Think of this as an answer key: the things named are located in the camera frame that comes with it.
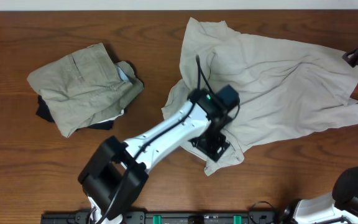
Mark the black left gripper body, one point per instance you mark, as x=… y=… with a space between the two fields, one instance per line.
x=212 y=145

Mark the light grey t-shirt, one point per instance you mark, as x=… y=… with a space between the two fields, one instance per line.
x=287 y=89

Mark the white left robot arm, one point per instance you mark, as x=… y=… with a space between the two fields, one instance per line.
x=116 y=173

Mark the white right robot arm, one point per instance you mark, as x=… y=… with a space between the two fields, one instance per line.
x=339 y=206

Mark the folded khaki shorts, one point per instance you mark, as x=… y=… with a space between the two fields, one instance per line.
x=85 y=87

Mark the black garment under shorts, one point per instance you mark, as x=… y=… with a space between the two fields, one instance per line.
x=43 y=110

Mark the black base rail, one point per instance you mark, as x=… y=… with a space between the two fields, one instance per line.
x=182 y=217

